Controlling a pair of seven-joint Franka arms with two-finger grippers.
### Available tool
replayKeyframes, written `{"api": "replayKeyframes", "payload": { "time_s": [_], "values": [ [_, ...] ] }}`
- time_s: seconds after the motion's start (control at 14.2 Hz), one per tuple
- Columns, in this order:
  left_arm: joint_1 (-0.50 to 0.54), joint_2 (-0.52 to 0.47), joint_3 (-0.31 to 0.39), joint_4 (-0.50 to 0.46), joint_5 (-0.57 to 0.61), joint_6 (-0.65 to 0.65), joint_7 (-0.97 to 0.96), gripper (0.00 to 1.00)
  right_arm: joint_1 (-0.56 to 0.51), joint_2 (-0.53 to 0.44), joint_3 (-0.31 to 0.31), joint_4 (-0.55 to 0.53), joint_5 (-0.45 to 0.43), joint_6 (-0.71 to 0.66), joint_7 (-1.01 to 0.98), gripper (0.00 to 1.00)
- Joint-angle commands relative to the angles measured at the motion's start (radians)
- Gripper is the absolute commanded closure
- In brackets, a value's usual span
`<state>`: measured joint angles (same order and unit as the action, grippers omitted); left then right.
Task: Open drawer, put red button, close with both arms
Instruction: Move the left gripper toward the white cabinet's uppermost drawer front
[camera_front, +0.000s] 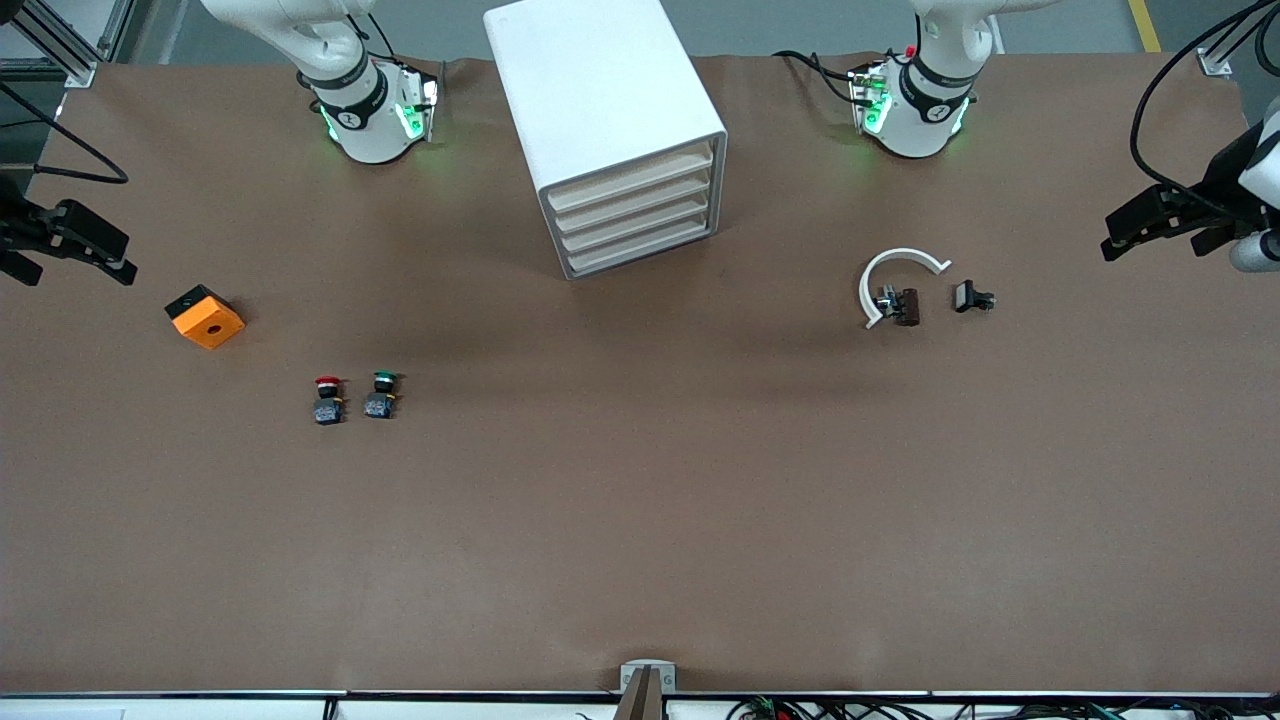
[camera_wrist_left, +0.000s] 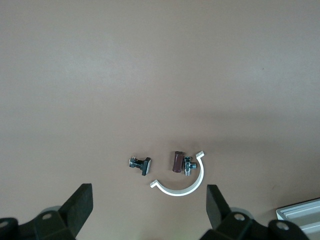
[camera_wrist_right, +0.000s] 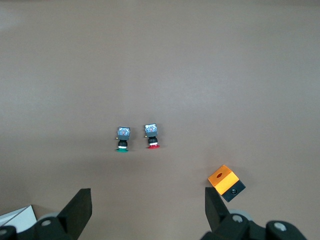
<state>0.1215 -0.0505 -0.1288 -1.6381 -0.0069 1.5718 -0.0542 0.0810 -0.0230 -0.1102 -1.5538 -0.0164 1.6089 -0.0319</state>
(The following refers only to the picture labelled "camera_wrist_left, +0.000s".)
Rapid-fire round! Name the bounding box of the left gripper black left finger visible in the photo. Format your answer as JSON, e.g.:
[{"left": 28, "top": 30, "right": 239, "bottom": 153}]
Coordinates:
[{"left": 0, "top": 183, "right": 94, "bottom": 240}]

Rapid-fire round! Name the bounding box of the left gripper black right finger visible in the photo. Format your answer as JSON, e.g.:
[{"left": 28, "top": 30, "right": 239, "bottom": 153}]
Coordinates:
[{"left": 199, "top": 184, "right": 311, "bottom": 240}]

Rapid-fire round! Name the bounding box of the black push switch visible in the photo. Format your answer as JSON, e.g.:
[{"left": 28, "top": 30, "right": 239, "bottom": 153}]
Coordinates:
[{"left": 128, "top": 156, "right": 153, "bottom": 177}]

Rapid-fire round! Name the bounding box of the small dark brown block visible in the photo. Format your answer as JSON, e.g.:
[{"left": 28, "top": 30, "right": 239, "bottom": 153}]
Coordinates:
[{"left": 171, "top": 150, "right": 199, "bottom": 177}]

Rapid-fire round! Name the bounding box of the brown table mat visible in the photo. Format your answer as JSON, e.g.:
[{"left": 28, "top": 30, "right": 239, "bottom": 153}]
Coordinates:
[{"left": 0, "top": 0, "right": 320, "bottom": 240}]

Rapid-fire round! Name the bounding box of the white drawer cabinet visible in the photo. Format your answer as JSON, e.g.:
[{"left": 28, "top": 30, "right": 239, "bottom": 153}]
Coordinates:
[{"left": 275, "top": 197, "right": 320, "bottom": 237}]

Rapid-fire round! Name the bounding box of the white curved plastic bracket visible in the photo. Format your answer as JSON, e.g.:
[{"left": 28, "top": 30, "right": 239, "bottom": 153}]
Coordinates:
[{"left": 149, "top": 150, "right": 206, "bottom": 197}]

